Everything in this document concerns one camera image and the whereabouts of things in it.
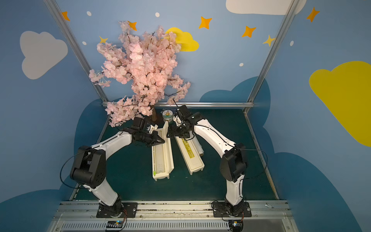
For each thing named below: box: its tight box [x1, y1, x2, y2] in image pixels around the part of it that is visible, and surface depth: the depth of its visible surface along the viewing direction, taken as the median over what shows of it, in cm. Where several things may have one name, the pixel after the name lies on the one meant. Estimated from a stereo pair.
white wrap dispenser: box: [174, 136, 205, 176], surface depth 88 cm
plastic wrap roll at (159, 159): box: [155, 143, 165, 174], surface depth 87 cm
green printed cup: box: [162, 109, 174, 122], surface depth 110 cm
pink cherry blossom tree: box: [88, 21, 191, 127], surface depth 77 cm
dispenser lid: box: [162, 121, 174, 174], surface depth 86 cm
